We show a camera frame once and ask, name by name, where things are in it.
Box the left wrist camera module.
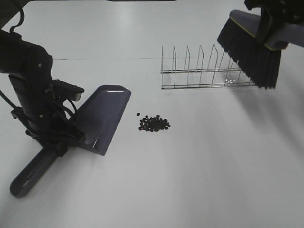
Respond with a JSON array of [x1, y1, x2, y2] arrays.
[[52, 79, 85, 102]]

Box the chrome wire dish rack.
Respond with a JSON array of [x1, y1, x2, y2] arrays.
[[160, 45, 256, 90]]

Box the purple plastic dustpan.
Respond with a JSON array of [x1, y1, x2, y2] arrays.
[[9, 85, 131, 199]]

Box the pile of coffee beans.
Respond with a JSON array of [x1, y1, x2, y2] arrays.
[[137, 114, 171, 132]]

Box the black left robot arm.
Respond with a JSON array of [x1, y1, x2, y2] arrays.
[[0, 30, 84, 157]]

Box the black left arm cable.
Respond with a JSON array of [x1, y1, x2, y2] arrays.
[[9, 6, 25, 34]]

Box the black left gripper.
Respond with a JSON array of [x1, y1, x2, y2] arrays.
[[10, 78, 83, 156]]

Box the purple brush black bristles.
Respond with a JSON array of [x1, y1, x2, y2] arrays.
[[217, 9, 304, 89]]

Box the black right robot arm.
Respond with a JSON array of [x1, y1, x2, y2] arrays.
[[244, 0, 304, 24]]

